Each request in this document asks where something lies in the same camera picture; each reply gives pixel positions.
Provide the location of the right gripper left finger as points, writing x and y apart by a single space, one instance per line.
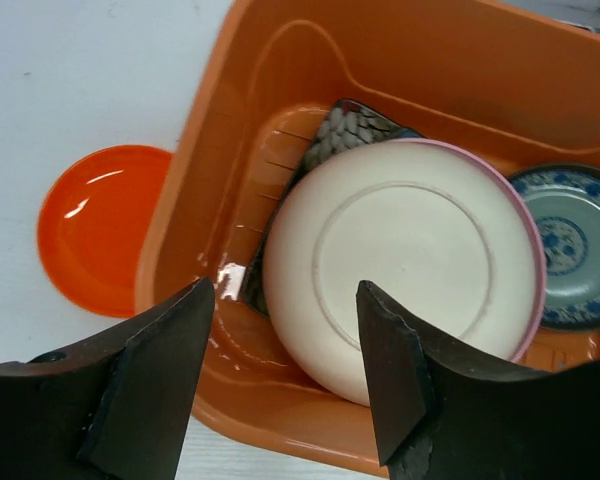
115 405

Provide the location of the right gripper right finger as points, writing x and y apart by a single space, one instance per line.
442 409

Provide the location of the pink round plate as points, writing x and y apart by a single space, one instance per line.
473 263

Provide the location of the white round plate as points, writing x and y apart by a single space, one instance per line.
336 228

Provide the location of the small orange round plate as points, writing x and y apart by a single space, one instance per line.
93 223

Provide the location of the blue patterned round plate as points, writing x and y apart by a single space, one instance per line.
564 201

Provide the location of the black floral square plate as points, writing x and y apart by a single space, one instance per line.
348 125

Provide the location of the orange plastic bin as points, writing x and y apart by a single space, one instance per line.
516 88

